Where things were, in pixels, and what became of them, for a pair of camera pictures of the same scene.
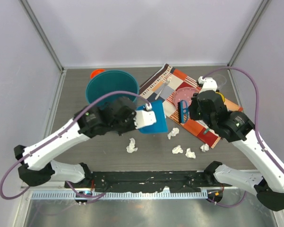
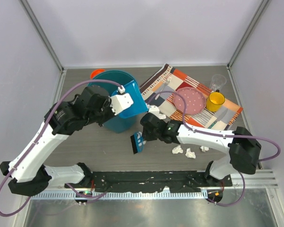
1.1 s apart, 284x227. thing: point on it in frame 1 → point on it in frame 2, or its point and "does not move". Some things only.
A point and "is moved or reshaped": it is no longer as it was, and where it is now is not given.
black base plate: [139, 181] does not move
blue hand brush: [183, 111] → [137, 141]
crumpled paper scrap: [205, 147] does not move
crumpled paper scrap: [189, 154] does not move
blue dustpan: [160, 126] is moved or reshaped
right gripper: [194, 108] → [146, 133]
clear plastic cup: [220, 80] does not move
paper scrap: [177, 150] does not move
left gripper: [130, 118] → [106, 109]
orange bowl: [96, 72] does not move
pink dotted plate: [183, 93] does not move
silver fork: [168, 79] does not move
